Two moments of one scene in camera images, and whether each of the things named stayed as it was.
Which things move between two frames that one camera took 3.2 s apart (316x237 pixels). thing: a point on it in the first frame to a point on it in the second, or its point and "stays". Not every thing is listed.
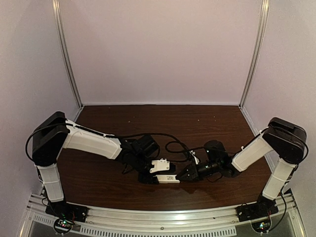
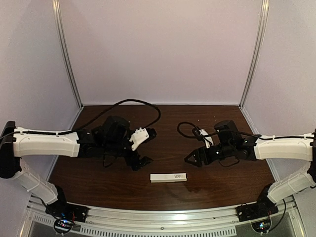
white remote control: [167, 178] stays
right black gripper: [195, 171] to [202, 154]
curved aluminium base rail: [215, 222] stays
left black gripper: [147, 177] to [135, 159]
